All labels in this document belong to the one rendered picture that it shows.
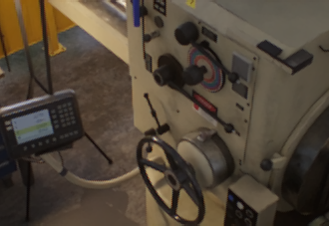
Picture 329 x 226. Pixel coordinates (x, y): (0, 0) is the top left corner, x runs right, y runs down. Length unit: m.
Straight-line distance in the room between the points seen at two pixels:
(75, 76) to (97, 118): 0.55
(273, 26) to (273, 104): 0.24
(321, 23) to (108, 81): 2.88
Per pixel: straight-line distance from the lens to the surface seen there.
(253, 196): 1.97
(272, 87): 1.73
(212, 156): 2.01
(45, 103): 2.39
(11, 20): 4.53
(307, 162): 2.00
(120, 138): 4.00
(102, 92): 4.38
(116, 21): 2.98
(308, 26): 1.79
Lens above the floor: 2.86
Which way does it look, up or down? 43 degrees down
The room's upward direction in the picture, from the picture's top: straight up
